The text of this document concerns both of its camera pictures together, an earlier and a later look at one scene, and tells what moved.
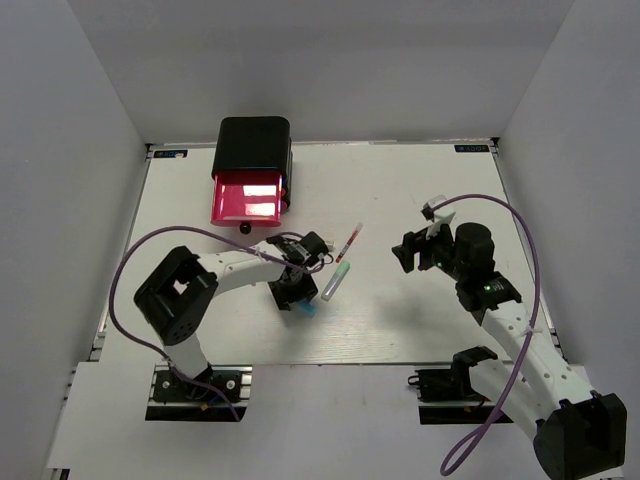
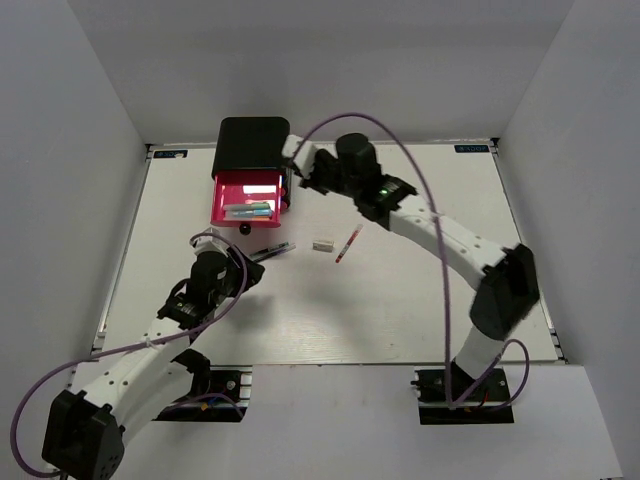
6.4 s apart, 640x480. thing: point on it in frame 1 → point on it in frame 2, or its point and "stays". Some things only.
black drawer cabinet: x=255 y=145 stays
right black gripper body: x=437 y=251 → x=327 y=176
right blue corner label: x=472 y=148 stays
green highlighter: x=342 y=269 → x=246 y=207
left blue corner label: x=170 y=153 stays
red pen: x=343 y=251 stays
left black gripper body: x=286 y=291 → x=235 y=276
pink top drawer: x=247 y=199 stays
